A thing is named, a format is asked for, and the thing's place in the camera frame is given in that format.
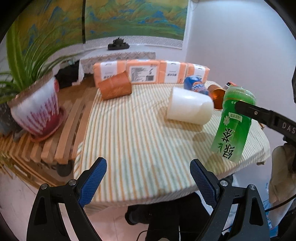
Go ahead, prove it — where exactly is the green landscape wall painting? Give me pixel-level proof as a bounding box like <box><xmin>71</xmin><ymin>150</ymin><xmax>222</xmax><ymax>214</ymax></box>
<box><xmin>15</xmin><ymin>1</ymin><xmax>189</xmax><ymax>52</ymax></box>

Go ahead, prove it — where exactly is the orange tissue pack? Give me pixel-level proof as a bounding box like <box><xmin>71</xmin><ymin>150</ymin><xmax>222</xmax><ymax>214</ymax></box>
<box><xmin>158</xmin><ymin>60</ymin><xmax>187</xmax><ymax>84</ymax></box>
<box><xmin>93</xmin><ymin>60</ymin><xmax>126</xmax><ymax>88</ymax></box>
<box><xmin>126</xmin><ymin>60</ymin><xmax>160</xmax><ymax>84</ymax></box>
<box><xmin>186</xmin><ymin>63</ymin><xmax>210</xmax><ymax>83</ymax></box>

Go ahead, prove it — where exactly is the white red green can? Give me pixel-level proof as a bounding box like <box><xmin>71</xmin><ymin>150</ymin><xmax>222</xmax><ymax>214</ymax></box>
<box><xmin>223</xmin><ymin>82</ymin><xmax>237</xmax><ymax>90</ymax></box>

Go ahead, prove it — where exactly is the white red ceramic flowerpot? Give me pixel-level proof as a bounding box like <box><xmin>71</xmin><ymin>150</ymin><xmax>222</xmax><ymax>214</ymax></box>
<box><xmin>8</xmin><ymin>72</ymin><xmax>66</xmax><ymax>142</ymax></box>

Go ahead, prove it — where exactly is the green tea paper cup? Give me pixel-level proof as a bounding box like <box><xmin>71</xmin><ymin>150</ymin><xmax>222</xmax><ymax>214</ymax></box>
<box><xmin>211</xmin><ymin>86</ymin><xmax>256</xmax><ymax>163</ymax></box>

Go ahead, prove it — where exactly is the green spider plant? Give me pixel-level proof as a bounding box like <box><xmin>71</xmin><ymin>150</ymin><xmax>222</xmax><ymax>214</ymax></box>
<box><xmin>1</xmin><ymin>23</ymin><xmax>75</xmax><ymax>104</ymax></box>

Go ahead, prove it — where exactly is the striped tablecloth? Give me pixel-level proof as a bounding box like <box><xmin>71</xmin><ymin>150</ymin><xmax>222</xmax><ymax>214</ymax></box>
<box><xmin>74</xmin><ymin>84</ymin><xmax>270</xmax><ymax>212</ymax></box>

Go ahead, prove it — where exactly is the white plastic cup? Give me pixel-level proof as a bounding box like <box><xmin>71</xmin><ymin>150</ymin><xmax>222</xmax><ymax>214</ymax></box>
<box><xmin>166</xmin><ymin>87</ymin><xmax>214</xmax><ymax>125</ymax></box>

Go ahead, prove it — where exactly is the copper metallic cup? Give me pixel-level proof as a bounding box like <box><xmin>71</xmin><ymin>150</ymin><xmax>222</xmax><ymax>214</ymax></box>
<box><xmin>208</xmin><ymin>84</ymin><xmax>226</xmax><ymax>110</ymax></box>

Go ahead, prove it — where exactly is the orange tissue pack far right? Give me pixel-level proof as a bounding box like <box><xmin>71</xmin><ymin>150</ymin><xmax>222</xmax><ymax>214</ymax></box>
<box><xmin>186</xmin><ymin>63</ymin><xmax>210</xmax><ymax>83</ymax></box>

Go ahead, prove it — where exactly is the orange tissue pack far left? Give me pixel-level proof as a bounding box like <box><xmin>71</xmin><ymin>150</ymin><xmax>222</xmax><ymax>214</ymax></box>
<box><xmin>93</xmin><ymin>60</ymin><xmax>126</xmax><ymax>88</ymax></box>

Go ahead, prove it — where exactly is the orange paper cup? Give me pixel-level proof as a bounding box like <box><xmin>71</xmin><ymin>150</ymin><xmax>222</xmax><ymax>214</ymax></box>
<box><xmin>98</xmin><ymin>71</ymin><xmax>132</xmax><ymax>100</ymax></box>

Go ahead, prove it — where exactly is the white lace covered table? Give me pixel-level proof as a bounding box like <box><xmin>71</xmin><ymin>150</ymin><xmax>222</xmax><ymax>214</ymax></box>
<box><xmin>78</xmin><ymin>45</ymin><xmax>156</xmax><ymax>82</ymax></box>

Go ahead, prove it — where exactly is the wooden slatted bench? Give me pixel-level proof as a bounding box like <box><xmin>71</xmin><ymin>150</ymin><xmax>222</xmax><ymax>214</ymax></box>
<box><xmin>1</xmin><ymin>76</ymin><xmax>97</xmax><ymax>187</ymax></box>

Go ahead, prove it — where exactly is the gloved right hand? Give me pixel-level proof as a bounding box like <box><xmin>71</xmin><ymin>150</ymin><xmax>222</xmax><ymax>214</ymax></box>
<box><xmin>268</xmin><ymin>144</ymin><xmax>295</xmax><ymax>204</ymax></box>

